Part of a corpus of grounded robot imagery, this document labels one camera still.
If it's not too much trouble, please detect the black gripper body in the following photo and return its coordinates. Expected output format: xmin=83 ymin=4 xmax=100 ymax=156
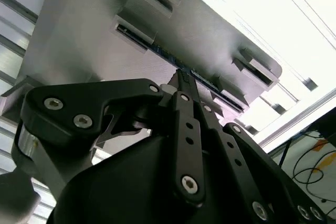
xmin=47 ymin=134 xmax=253 ymax=224

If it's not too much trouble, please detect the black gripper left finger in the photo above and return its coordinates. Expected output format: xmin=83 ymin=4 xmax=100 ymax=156
xmin=12 ymin=69 xmax=208 ymax=206

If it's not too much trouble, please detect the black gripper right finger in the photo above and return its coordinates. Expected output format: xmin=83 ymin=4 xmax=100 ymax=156
xmin=183 ymin=71 xmax=328 ymax=224

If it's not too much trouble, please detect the RAM stick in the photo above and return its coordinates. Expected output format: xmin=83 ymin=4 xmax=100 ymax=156
xmin=117 ymin=24 xmax=249 ymax=111

